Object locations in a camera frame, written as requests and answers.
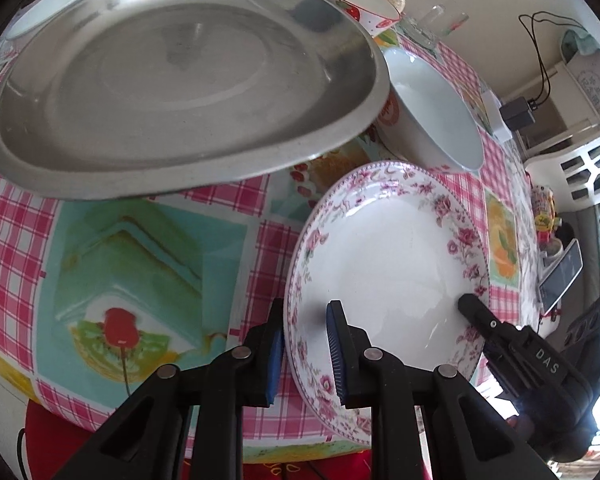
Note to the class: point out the black power adapter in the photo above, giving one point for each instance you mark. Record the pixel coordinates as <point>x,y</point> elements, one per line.
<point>517,114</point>

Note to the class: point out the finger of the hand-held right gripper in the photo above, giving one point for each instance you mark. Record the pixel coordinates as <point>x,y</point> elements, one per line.
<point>490,325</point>

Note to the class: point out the pink floral porcelain plate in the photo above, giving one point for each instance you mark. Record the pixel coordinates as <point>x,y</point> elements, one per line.
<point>395,260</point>

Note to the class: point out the white plastic basket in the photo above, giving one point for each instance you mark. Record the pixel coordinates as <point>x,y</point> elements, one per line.
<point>555,165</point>

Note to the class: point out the smartphone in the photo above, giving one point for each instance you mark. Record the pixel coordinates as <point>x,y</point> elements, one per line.
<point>560,275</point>

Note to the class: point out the large white bowl red print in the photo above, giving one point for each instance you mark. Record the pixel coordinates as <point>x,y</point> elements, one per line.
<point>430,105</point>

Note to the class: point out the plain white bowl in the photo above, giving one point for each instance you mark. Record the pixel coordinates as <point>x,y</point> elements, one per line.
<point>55,2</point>

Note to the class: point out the large steel plate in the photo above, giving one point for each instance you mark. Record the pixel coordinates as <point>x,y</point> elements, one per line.
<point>180,85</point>

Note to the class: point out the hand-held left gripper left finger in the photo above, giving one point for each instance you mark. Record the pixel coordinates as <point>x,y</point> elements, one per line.
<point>276,355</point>

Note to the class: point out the tall clear glass cup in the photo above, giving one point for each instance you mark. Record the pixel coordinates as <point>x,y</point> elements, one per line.
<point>437,20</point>

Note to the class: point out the red yellow packet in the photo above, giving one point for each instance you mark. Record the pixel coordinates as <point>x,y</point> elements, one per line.
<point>545,210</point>

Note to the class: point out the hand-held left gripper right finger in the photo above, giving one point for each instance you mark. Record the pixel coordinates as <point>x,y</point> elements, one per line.
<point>337,355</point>

